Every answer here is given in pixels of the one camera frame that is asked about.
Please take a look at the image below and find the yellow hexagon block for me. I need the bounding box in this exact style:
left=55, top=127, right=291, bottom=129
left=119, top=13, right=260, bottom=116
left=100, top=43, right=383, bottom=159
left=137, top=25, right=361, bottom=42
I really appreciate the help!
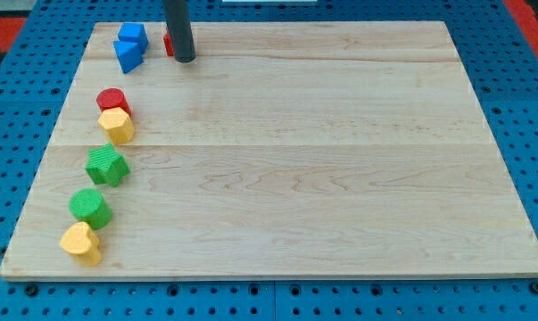
left=97, top=108, right=135, bottom=145

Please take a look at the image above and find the light wooden board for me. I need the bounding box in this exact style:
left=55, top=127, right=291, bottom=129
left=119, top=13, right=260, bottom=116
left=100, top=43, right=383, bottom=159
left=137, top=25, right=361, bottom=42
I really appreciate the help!
left=0, top=21, right=538, bottom=282

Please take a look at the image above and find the green cylinder block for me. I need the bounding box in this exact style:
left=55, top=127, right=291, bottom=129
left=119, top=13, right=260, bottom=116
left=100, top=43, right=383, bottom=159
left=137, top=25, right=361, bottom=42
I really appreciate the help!
left=69, top=188, right=112, bottom=230

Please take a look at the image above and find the green star block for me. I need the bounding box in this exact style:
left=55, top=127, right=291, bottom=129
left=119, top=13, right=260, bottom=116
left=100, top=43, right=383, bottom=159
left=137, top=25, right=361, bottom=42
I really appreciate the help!
left=85, top=144, right=130, bottom=187

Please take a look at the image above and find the blue triangle block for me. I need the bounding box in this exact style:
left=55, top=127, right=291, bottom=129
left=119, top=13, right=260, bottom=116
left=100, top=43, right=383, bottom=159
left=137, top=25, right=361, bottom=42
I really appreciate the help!
left=113, top=41, right=144, bottom=74

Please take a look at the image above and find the red block behind rod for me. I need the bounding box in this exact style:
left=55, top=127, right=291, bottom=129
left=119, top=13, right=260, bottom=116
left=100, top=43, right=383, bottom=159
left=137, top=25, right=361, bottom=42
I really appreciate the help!
left=162, top=30, right=175, bottom=57

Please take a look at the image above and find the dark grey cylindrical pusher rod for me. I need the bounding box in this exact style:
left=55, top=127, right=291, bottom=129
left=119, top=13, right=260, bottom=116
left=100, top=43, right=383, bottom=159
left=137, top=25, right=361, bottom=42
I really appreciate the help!
left=161, top=0, right=196, bottom=63

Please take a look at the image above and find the red cylinder block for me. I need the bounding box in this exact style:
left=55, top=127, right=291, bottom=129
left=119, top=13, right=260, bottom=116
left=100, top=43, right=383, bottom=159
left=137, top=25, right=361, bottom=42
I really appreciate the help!
left=95, top=87, right=132, bottom=116

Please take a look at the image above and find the blue cube block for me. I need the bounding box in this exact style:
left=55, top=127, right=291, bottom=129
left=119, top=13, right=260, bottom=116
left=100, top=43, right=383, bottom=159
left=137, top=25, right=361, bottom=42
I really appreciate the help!
left=118, top=22, right=149, bottom=54

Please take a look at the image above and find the yellow heart block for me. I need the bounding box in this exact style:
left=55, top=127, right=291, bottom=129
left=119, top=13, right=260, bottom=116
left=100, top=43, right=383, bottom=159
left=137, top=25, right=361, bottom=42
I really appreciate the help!
left=59, top=222, right=102, bottom=267

